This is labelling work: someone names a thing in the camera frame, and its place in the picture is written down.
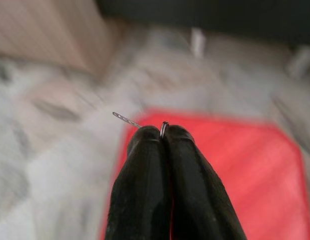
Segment black tv console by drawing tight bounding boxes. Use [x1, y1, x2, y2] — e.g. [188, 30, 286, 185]
[99, 0, 310, 48]

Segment silver keys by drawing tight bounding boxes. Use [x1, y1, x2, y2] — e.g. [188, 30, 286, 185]
[111, 111, 169, 138]

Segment white console leg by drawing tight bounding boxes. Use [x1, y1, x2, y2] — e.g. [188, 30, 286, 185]
[191, 27, 204, 58]

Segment red plastic stool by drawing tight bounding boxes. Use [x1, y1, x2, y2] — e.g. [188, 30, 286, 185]
[98, 107, 310, 240]

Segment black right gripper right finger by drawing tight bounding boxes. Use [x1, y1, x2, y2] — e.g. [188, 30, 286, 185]
[164, 124, 248, 240]

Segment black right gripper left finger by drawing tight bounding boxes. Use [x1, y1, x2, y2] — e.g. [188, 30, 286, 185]
[106, 125, 173, 240]

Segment light wooden cabinet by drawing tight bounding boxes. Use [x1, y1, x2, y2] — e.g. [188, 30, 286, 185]
[0, 0, 125, 76]

